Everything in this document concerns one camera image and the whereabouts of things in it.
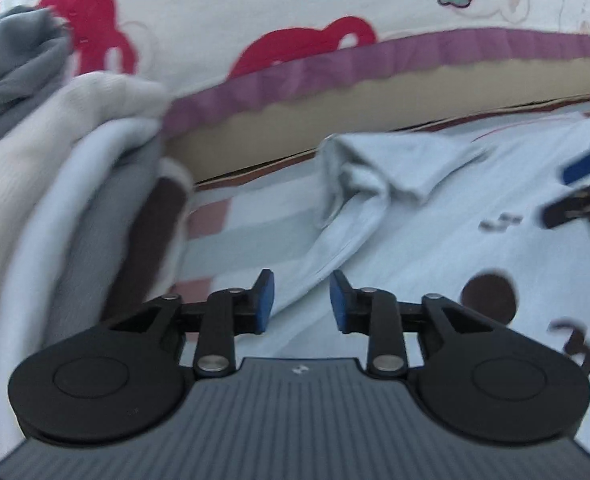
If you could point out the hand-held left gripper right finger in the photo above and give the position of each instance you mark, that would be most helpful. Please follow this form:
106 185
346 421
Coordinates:
340 305

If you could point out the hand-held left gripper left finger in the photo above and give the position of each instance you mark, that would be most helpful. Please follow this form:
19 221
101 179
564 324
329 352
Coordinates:
264 305

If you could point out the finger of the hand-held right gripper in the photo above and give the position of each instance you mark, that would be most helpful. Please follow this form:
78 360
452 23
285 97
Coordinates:
572 210
582 166

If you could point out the light blue printed shirt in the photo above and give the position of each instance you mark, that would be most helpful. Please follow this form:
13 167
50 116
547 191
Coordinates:
425 240

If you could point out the brown garment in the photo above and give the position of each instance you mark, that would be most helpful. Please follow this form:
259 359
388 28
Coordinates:
155 220

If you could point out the beige bed headboard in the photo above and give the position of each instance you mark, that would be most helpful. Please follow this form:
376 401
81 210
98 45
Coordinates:
375 105

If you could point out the pale blue garment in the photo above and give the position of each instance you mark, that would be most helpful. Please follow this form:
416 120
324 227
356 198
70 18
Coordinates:
50 240

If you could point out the cream garment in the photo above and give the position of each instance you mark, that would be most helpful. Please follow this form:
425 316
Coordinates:
35 160

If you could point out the bear print quilt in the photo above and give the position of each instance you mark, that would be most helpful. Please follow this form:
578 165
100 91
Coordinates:
200 0

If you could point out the grey garment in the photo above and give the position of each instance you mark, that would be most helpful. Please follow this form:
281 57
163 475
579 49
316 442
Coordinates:
15 60

